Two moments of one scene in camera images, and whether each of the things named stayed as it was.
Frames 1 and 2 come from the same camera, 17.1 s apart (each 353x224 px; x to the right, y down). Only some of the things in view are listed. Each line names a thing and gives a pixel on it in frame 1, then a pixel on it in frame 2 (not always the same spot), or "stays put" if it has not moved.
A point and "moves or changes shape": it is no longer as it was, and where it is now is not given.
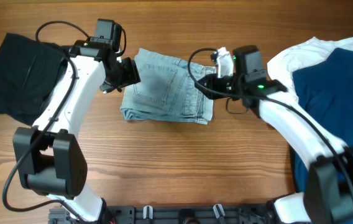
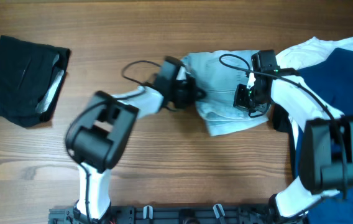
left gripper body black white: [126, 73] -> [185, 89]
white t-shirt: [281, 65] stays put
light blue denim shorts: [166, 91] moves or changes shape
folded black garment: [21, 76] stays put
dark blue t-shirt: [342, 93] stays put
